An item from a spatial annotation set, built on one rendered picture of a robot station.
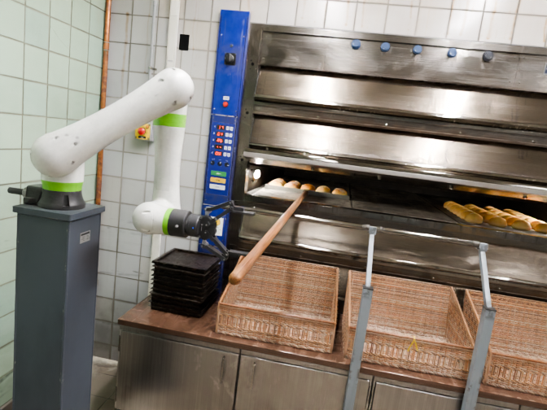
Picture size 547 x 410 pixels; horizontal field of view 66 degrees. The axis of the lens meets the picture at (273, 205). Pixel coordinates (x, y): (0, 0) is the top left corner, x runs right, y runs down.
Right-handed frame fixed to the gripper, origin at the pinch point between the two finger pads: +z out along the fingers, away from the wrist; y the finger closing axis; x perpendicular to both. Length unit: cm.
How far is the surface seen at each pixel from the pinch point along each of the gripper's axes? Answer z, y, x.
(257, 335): -1, 59, -50
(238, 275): 6.9, 0.3, 39.7
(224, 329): -17, 59, -50
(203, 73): -56, -62, -100
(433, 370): 78, 60, -51
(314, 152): 11, -26, -95
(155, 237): -75, 35, -98
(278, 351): 11, 62, -45
